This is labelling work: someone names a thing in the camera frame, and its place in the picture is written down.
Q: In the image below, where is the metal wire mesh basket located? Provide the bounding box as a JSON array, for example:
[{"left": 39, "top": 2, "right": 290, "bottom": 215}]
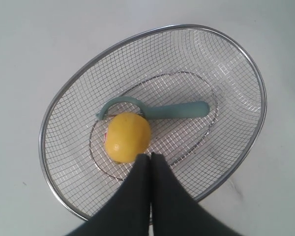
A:
[{"left": 39, "top": 24, "right": 267, "bottom": 220}]

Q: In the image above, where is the teal handled vegetable peeler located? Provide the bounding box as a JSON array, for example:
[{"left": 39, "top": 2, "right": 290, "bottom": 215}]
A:
[{"left": 96, "top": 96, "right": 210, "bottom": 120}]

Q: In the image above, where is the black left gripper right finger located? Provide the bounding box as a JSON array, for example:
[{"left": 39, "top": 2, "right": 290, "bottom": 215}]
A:
[{"left": 150, "top": 152, "right": 238, "bottom": 236}]

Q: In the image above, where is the yellow lemon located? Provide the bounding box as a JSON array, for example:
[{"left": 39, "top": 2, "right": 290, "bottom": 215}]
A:
[{"left": 104, "top": 113, "right": 151, "bottom": 163}]

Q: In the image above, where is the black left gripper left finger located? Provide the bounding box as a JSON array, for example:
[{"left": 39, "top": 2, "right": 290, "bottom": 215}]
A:
[{"left": 69, "top": 154, "right": 150, "bottom": 236}]

